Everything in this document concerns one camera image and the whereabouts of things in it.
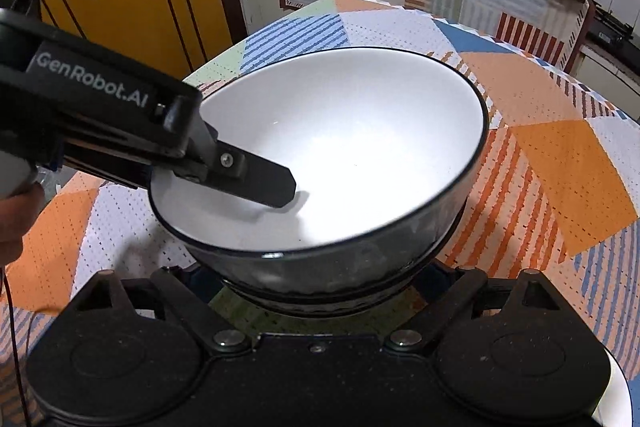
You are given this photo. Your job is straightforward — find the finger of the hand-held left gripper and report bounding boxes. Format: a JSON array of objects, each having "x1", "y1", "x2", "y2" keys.
[{"x1": 186, "y1": 116, "x2": 298, "y2": 210}]

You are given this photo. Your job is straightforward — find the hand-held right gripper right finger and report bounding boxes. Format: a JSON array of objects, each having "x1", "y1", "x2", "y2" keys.
[{"x1": 384, "y1": 267, "x2": 562, "y2": 355}]

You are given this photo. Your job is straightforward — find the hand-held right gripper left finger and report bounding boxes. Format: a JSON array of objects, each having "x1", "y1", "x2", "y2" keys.
[{"x1": 70, "y1": 267, "x2": 252, "y2": 354}]

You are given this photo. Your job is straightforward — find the white bowl with dark outside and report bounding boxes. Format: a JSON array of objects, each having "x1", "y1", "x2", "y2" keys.
[{"x1": 148, "y1": 47, "x2": 490, "y2": 319}]

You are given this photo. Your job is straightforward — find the white plate with sun print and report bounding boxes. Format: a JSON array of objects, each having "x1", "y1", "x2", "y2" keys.
[{"x1": 590, "y1": 347, "x2": 632, "y2": 427}]

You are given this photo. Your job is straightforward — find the person's left hand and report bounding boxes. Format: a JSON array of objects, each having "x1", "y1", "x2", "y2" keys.
[{"x1": 0, "y1": 183, "x2": 47, "y2": 264}]

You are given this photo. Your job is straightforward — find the colourful geometric tablecloth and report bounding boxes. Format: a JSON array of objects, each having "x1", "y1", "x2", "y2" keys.
[{"x1": 0, "y1": 0, "x2": 640, "y2": 408}]

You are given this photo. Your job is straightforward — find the black gas stove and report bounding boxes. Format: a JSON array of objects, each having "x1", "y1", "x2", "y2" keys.
[{"x1": 586, "y1": 7, "x2": 640, "y2": 58}]

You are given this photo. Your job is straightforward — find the black cable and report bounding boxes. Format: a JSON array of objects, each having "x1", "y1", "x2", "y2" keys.
[{"x1": 0, "y1": 263, "x2": 32, "y2": 427}]

